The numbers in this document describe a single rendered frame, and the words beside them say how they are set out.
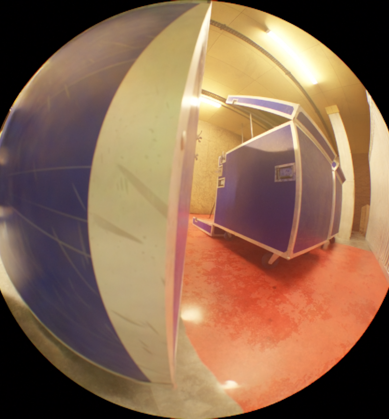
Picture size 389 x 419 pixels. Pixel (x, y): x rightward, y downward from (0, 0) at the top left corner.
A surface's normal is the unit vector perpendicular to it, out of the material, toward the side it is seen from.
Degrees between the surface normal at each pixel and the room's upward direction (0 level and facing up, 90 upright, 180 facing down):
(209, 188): 90
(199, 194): 90
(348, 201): 90
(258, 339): 0
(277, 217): 90
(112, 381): 0
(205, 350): 0
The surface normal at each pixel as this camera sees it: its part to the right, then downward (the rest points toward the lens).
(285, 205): -0.95, -0.07
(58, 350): 0.09, -0.99
